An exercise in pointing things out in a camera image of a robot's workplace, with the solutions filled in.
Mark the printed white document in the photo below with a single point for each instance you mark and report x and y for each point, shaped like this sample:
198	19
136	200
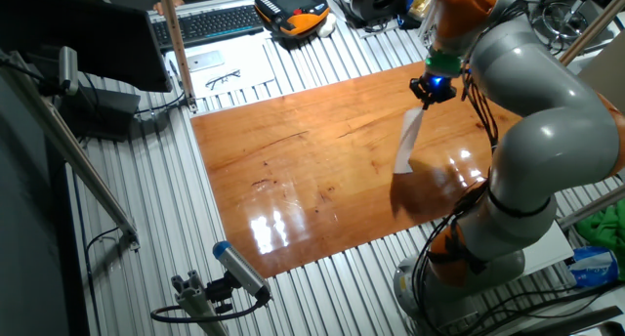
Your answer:
249	62

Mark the black computer monitor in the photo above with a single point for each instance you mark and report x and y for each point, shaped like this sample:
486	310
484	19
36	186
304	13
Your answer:
97	43

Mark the chrome stool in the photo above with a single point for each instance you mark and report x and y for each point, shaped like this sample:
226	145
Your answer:
566	21

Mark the silver camera with blue end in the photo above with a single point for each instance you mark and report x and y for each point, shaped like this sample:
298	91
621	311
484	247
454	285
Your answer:
239	267

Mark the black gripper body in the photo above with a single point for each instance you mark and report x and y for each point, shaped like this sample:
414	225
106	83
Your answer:
437	87

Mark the green cloth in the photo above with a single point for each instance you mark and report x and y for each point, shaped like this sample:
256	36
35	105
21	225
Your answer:
605	228

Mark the glossy wooden board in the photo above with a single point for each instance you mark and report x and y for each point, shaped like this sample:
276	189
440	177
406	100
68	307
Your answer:
293	180

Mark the tall aluminium post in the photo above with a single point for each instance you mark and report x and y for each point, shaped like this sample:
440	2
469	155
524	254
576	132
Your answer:
595	28

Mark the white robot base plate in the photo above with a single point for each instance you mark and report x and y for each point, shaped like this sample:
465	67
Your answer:
552	253

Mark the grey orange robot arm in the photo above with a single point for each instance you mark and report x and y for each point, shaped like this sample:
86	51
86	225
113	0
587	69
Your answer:
552	131

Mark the person's hand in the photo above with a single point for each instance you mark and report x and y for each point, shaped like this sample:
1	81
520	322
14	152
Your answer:
179	0

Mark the black box device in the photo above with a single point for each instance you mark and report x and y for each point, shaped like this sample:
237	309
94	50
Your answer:
102	113

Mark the small silver camera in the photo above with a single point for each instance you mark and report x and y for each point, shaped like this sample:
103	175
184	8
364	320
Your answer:
68	70

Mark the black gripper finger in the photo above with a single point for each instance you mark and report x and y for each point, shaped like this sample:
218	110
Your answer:
419	89
446	99

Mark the yellow snack packet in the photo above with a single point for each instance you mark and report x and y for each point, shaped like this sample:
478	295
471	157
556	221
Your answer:
420	4

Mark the black computer keyboard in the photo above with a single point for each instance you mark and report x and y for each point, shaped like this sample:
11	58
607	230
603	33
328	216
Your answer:
210	26

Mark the blue plastic package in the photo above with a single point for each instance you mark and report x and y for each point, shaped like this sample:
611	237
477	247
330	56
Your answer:
591	267

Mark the black pen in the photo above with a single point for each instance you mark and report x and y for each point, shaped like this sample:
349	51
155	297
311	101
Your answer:
175	72

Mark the long aluminium frame bar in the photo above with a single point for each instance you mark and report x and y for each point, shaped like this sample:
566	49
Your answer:
73	150

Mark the orange black teach pendant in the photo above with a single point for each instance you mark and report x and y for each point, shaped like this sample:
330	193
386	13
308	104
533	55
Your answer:
293	13

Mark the white rounded object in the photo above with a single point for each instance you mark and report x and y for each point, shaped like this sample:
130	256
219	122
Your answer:
327	26

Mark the black rimmed eyeglasses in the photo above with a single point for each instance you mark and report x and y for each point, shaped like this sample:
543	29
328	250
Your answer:
223	78

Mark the silver smartphone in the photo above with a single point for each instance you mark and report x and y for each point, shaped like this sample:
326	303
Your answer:
205	61

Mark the brown cardboard panel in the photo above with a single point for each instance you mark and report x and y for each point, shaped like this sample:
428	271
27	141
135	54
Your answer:
605	77

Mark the wooden frame post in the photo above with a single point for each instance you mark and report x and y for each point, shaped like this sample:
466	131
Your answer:
177	43

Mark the white paper sheet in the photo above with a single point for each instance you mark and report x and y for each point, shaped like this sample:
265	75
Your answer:
407	140

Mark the aluminium camera mount profile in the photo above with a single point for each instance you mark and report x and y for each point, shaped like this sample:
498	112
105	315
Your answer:
195	302

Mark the short aluminium frame bar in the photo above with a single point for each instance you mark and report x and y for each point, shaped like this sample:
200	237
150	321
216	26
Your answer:
591	206

